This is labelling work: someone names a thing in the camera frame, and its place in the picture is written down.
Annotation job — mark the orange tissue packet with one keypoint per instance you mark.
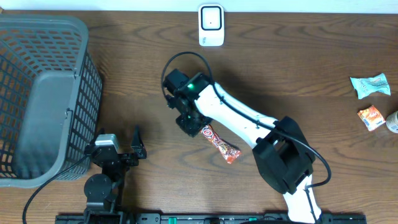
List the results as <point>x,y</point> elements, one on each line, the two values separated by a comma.
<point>371,117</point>

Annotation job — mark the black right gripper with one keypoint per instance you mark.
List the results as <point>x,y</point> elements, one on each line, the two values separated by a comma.
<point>189,129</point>

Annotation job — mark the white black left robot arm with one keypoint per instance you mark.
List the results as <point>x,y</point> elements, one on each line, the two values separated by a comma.
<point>104,191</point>

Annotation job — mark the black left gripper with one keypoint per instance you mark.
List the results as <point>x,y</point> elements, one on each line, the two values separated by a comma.
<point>138,152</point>

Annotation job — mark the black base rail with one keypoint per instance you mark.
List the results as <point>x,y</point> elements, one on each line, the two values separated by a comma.
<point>156,218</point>

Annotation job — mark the red chocolate bar wrapper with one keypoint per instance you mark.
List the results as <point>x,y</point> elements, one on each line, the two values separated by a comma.
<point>229,152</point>

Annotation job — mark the teal snack packet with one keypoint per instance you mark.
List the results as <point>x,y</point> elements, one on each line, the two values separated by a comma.
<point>366,86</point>

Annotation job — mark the grey plastic basket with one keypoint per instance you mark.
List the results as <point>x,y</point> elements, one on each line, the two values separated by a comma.
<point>50,99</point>

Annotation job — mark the green lid jar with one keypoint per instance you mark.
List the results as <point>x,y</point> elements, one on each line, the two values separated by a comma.
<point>392,122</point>

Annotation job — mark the white barcode scanner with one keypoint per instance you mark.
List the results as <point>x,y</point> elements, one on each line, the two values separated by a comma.
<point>211,25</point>

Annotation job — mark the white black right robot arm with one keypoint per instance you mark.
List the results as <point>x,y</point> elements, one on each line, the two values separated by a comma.
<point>278,147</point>

